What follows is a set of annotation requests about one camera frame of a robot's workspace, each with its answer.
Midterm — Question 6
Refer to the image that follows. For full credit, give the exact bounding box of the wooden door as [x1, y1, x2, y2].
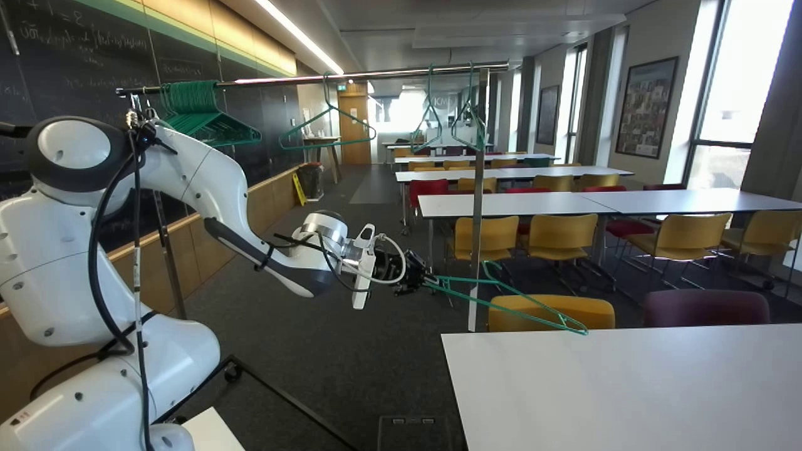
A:
[339, 83, 371, 167]

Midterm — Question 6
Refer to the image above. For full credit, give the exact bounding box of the wooden wall ledge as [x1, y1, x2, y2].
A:
[0, 167, 301, 421]

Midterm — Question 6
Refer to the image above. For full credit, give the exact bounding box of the second row white table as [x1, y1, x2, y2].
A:
[418, 188, 802, 234]

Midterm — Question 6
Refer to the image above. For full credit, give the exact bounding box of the green hanger far right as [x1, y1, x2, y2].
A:
[408, 70, 487, 148]

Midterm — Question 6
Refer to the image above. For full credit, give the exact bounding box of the green hanger stack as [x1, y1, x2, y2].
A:
[160, 81, 260, 148]

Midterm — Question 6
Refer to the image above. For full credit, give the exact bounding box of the near white table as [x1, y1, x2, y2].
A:
[440, 323, 802, 451]

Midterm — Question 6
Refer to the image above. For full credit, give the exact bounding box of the maroon chair near table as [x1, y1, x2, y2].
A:
[642, 289, 769, 327]

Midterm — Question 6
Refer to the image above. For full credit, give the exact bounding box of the yellow chair far right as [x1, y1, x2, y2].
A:
[721, 212, 800, 258]

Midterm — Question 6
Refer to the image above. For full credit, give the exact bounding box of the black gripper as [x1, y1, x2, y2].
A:
[373, 252, 433, 293]

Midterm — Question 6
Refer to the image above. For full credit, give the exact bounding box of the third row white table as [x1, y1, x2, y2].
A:
[394, 167, 631, 187]

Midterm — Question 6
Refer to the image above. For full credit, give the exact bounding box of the framed wall picture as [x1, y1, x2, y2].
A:
[617, 59, 680, 158]

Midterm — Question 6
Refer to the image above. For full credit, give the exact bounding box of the yellow chair right second row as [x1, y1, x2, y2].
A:
[630, 214, 730, 263]

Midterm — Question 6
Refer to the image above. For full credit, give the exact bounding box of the red chair third row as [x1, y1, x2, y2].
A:
[403, 182, 450, 222]

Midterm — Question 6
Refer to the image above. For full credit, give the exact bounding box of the green plastic hanger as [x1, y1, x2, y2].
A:
[422, 258, 592, 338]

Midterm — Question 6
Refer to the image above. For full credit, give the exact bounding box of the black rack base frame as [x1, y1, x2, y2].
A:
[171, 356, 359, 451]

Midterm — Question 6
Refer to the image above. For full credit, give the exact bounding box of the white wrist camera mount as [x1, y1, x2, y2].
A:
[351, 224, 376, 312]

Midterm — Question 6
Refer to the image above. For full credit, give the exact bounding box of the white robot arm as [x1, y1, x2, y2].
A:
[0, 115, 417, 451]

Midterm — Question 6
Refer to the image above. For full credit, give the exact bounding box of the yellow chair left second row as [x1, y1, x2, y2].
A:
[454, 215, 519, 261]

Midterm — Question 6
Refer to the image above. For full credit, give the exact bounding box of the ceiling light strip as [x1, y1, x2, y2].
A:
[256, 0, 343, 75]

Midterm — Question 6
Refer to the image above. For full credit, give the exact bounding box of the yellow chair near table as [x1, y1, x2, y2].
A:
[487, 293, 617, 334]

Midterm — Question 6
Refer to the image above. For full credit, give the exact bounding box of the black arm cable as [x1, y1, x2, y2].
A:
[27, 96, 354, 451]

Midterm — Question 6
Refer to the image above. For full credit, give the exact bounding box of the green hanger on rail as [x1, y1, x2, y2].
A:
[277, 83, 343, 150]

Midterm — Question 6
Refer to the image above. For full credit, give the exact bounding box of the fourth row white table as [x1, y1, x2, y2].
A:
[394, 153, 556, 172]

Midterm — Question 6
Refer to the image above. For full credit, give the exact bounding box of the metal clothes rack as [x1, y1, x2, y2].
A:
[113, 61, 514, 334]

